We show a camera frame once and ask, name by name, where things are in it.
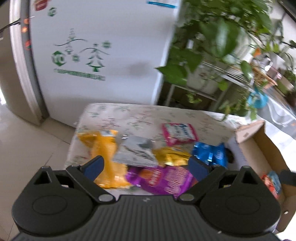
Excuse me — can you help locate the red snack bag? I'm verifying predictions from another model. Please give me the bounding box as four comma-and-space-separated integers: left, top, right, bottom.
261, 171, 281, 199

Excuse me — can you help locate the dark blue foil bag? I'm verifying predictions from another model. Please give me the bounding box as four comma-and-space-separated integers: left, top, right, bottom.
192, 142, 228, 168

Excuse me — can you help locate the orange chip bag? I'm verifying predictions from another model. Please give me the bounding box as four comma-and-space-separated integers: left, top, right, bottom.
77, 130, 130, 189

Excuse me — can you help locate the gold yellow snack pack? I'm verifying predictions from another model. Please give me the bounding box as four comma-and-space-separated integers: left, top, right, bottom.
152, 147, 191, 167

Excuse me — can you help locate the purple snack bag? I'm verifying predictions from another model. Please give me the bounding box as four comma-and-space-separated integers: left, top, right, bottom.
125, 166, 198, 198

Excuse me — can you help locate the pink white candy bag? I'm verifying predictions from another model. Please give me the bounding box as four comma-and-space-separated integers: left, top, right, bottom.
162, 123, 198, 146

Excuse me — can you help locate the silver foil bag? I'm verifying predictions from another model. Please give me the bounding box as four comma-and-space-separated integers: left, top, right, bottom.
112, 135, 158, 167

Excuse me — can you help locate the cardboard box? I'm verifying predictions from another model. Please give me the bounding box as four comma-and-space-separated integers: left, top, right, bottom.
227, 120, 295, 232

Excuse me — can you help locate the side table grey cloth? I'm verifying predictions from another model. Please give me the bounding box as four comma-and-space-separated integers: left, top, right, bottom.
257, 88, 295, 133

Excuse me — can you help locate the floral tablecloth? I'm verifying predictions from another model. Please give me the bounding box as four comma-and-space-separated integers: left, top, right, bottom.
65, 103, 244, 167

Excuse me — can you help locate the turquoise round object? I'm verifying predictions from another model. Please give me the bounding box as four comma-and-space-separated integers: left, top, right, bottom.
247, 90, 268, 110

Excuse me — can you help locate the white metal plant stand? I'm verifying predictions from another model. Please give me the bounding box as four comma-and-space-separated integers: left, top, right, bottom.
165, 61, 254, 111

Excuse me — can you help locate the wicker basket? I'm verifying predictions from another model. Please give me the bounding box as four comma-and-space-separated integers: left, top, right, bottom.
252, 66, 278, 89

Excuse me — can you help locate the white refrigerator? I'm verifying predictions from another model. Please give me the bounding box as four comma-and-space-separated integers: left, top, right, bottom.
10, 1, 181, 126

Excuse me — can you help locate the pothos plant white pot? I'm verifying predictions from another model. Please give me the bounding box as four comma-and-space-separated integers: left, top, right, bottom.
157, 1, 273, 86

